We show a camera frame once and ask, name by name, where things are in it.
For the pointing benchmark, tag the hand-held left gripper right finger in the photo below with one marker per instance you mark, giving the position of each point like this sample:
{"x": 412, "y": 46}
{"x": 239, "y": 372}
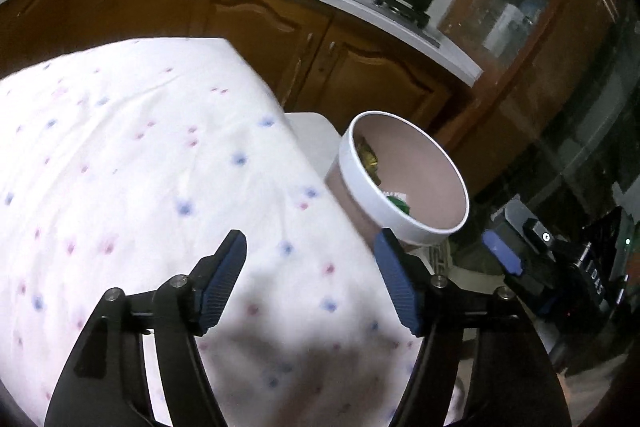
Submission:
{"x": 395, "y": 282}

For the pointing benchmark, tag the wooden base cabinets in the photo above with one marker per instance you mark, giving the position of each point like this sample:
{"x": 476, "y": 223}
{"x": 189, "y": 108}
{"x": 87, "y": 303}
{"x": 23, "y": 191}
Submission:
{"x": 150, "y": 7}

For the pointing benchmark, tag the green and white wrapper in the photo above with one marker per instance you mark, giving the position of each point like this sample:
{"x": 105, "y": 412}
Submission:
{"x": 397, "y": 202}

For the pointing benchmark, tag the white dotted tablecloth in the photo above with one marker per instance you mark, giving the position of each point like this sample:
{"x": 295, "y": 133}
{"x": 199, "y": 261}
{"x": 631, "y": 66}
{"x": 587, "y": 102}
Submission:
{"x": 125, "y": 157}

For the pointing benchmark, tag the tall wooden glass door cabinet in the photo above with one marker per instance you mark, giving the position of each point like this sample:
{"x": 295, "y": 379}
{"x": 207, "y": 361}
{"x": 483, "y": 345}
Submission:
{"x": 525, "y": 32}

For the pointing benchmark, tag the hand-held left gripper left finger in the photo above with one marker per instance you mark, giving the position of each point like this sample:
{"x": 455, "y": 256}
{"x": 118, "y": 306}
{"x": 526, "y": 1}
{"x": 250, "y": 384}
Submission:
{"x": 222, "y": 277}

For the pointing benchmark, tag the white stool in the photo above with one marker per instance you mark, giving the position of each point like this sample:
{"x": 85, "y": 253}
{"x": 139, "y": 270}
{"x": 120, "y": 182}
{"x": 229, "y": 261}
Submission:
{"x": 312, "y": 137}

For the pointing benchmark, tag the white rimmed pink trash bin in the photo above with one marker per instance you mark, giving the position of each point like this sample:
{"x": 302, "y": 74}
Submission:
{"x": 430, "y": 177}

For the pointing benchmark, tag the gold wrapper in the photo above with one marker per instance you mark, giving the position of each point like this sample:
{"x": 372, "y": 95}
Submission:
{"x": 369, "y": 157}

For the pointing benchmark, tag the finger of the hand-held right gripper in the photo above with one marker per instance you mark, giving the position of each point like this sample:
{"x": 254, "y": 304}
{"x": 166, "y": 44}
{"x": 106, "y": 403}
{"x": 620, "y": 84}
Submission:
{"x": 502, "y": 252}

